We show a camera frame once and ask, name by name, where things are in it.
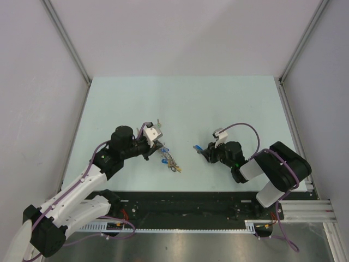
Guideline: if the left aluminium frame post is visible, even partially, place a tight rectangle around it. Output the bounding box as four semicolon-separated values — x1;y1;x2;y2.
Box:
40;0;92;87

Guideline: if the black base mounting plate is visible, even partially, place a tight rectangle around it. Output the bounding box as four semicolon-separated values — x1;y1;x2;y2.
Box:
108;191;284;229

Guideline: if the right aluminium frame post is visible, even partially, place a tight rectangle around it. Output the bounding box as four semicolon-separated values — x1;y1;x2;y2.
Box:
279;0;332;84

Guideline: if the blue tag key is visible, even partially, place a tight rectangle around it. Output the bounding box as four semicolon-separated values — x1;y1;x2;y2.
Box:
160;147;170;164
193;145;203;153

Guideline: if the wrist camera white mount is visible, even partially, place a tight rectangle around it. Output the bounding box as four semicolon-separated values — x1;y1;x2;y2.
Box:
213;128;228;148
143;122;163;147

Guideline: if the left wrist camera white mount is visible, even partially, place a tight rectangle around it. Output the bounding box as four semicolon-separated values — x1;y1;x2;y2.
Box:
143;122;163;147

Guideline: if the right aluminium side rail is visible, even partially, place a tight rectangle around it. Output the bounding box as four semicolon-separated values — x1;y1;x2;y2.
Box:
275;78;318;199

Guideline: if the aluminium frame post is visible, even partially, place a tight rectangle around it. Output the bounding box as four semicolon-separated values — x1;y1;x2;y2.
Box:
279;0;332;84
40;0;92;87

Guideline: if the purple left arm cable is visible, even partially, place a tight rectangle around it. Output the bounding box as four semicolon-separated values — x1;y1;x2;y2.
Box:
23;122;153;260

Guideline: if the metal disc keyring organizer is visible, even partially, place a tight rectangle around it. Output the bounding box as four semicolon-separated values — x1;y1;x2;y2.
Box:
157;146;176;167

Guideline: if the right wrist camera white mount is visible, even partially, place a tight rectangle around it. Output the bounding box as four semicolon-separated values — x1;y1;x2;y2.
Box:
213;128;228;148

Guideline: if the aluminium front rail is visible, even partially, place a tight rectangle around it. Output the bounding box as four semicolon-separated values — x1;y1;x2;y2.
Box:
281;200;337;223

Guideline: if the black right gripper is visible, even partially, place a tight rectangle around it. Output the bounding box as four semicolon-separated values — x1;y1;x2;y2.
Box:
201;139;234;169

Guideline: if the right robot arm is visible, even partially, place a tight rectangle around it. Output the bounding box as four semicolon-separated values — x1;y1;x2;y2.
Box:
195;141;312;219

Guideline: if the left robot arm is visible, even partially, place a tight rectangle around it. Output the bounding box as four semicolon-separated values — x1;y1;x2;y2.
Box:
23;122;163;261

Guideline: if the white slotted cable duct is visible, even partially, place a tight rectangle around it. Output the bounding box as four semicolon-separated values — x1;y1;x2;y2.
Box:
78;219;275;234

